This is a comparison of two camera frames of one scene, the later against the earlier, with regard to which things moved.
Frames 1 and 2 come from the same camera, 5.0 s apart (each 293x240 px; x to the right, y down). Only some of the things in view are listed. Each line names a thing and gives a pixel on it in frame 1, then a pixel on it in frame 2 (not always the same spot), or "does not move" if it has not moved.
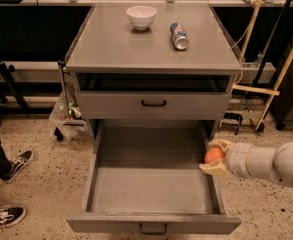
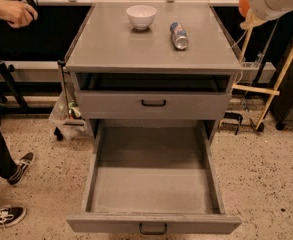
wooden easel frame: [275, 91] does not move
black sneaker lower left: [3, 217] does not move
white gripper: [236, 159] → [272, 1]
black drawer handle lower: [153, 233] does not move
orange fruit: [214, 154] → [244, 5]
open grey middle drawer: [145, 175] does not move
